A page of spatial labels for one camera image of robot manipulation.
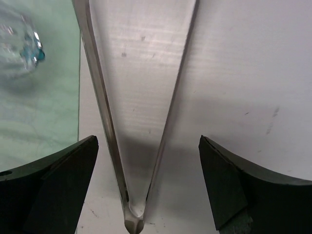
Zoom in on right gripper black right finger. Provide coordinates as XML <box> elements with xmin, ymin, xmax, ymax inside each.
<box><xmin>198</xmin><ymin>136</ymin><xmax>312</xmax><ymax>234</ymax></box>

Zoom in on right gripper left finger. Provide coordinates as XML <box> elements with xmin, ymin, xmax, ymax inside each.
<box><xmin>0</xmin><ymin>136</ymin><xmax>98</xmax><ymax>234</ymax></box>

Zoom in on metal serving tongs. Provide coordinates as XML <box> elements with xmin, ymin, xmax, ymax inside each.
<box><xmin>72</xmin><ymin>0</ymin><xmax>199</xmax><ymax>234</ymax></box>

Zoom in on green cartoon placemat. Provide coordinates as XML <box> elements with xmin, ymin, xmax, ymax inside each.
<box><xmin>0</xmin><ymin>0</ymin><xmax>80</xmax><ymax>171</ymax></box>

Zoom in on clear drinking glass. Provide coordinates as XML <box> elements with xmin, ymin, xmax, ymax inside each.
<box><xmin>0</xmin><ymin>1</ymin><xmax>45</xmax><ymax>78</ymax></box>

